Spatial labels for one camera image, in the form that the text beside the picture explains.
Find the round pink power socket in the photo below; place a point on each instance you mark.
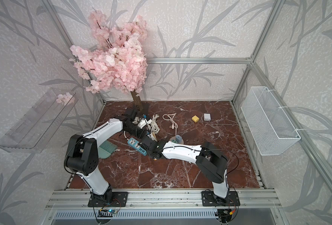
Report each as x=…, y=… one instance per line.
x=174, y=141

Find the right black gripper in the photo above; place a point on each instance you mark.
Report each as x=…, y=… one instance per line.
x=158, y=142

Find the pink cherry blossom tree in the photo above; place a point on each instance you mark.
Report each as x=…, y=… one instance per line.
x=118, y=62

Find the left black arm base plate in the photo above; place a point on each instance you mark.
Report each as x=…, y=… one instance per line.
x=110, y=199

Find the white charger plug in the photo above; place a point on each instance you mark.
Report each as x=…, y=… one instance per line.
x=207, y=117

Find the clear acrylic wall shelf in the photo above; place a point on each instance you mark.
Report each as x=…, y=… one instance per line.
x=35, y=129

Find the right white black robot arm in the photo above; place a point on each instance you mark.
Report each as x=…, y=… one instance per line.
x=210, y=161

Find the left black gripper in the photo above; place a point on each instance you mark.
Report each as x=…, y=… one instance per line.
x=142, y=133

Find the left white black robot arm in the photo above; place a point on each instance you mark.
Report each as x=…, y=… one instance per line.
x=82, y=156

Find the blue charger plug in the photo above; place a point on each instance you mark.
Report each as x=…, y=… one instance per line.
x=178, y=139

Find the teal power strip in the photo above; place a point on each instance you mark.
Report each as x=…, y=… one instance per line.
x=135, y=144

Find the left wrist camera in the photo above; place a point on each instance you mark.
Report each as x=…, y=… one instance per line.
x=145, y=121

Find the aluminium front rail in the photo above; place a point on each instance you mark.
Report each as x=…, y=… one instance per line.
x=75, y=199

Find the yellow charger plug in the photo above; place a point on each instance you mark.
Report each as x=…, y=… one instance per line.
x=195, y=119

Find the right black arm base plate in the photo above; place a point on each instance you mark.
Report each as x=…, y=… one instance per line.
x=210, y=199

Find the white wire mesh basket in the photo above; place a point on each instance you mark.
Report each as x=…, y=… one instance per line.
x=271, y=129

